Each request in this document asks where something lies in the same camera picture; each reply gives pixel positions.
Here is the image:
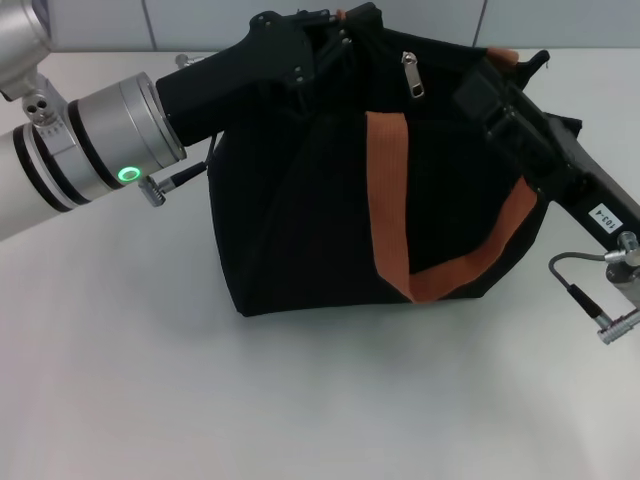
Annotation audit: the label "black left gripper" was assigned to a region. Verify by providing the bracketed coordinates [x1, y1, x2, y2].
[155, 7, 360, 150]

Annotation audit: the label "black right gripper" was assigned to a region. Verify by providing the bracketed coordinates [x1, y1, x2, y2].
[452, 64, 640, 252]

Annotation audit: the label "silver zipper pull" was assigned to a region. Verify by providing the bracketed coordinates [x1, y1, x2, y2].
[401, 51, 427, 101]

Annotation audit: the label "black food bag orange handles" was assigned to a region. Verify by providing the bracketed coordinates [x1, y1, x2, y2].
[207, 2, 554, 319]

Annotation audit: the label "black cable with knurled plug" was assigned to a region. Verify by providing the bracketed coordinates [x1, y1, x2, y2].
[137, 133, 220, 207]

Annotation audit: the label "grey cable with silver plug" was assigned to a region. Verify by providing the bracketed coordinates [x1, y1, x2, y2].
[548, 251, 640, 346]

